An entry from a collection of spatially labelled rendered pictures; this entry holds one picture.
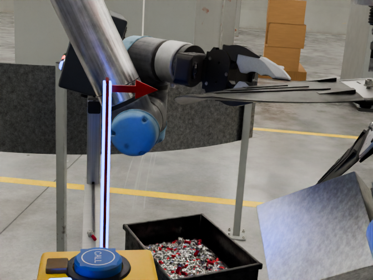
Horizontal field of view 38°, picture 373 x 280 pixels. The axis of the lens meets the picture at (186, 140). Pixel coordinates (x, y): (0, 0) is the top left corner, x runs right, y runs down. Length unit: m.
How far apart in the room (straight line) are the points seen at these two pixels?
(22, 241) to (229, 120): 1.24
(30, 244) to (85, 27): 2.17
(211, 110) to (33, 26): 4.73
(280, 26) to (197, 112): 6.16
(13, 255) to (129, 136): 2.03
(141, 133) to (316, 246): 0.31
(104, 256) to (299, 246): 0.35
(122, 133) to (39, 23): 6.29
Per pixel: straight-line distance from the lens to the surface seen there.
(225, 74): 0.84
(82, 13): 0.85
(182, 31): 6.67
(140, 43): 0.98
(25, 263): 2.75
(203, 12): 4.91
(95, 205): 1.15
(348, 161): 0.86
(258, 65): 0.81
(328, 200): 0.75
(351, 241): 0.73
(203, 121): 2.65
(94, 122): 1.23
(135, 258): 0.49
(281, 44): 8.72
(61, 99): 2.40
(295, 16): 8.70
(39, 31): 7.11
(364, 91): 0.76
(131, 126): 0.84
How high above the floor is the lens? 1.31
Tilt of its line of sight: 16 degrees down
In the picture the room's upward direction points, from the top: 4 degrees clockwise
